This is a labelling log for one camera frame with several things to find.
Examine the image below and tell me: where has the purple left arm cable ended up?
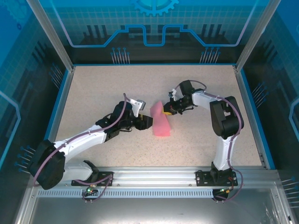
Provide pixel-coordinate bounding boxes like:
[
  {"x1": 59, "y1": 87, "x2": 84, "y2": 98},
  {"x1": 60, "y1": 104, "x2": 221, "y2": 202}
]
[{"x1": 32, "y1": 93, "x2": 128, "y2": 204}]

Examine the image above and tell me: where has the aluminium side rail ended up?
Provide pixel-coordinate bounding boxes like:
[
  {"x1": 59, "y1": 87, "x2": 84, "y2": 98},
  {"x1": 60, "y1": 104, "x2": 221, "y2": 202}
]
[
  {"x1": 38, "y1": 66, "x2": 75, "y2": 170},
  {"x1": 235, "y1": 66, "x2": 269, "y2": 170}
]

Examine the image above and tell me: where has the aluminium frame post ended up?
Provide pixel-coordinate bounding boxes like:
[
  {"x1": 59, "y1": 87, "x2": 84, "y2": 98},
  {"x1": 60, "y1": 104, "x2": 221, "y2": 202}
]
[
  {"x1": 235, "y1": 0, "x2": 281, "y2": 72},
  {"x1": 25, "y1": 0, "x2": 75, "y2": 72}
]

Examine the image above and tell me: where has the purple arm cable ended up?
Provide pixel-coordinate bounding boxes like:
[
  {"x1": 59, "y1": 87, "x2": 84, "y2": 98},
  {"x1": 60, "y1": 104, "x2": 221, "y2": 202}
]
[
  {"x1": 174, "y1": 80, "x2": 244, "y2": 203},
  {"x1": 32, "y1": 93, "x2": 128, "y2": 204}
]

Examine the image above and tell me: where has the steel tray panel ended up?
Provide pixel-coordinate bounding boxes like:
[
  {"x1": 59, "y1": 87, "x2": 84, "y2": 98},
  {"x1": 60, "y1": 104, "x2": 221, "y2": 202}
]
[{"x1": 14, "y1": 182, "x2": 292, "y2": 224}]

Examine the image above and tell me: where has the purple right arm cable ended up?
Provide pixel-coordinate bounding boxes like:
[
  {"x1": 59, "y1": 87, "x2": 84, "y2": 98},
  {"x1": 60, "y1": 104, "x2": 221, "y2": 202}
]
[{"x1": 174, "y1": 80, "x2": 244, "y2": 203}]

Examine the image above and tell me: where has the slotted grey cable duct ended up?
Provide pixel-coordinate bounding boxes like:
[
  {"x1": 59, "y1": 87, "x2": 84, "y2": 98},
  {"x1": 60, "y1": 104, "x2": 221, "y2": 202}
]
[{"x1": 36, "y1": 189, "x2": 273, "y2": 199}]

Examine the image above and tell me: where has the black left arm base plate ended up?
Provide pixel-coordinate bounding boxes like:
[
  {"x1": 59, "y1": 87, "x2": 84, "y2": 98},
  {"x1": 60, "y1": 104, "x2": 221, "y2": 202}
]
[{"x1": 71, "y1": 171, "x2": 114, "y2": 187}]

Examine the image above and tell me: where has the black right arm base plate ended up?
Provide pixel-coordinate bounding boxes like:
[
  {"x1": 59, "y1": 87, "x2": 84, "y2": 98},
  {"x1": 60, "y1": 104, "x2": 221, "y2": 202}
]
[{"x1": 195, "y1": 169, "x2": 239, "y2": 187}]

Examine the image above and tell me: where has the aluminium mounting rail beam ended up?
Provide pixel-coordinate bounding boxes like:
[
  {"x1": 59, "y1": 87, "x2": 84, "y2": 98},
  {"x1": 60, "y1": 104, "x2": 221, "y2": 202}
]
[{"x1": 30, "y1": 166, "x2": 280, "y2": 187}]

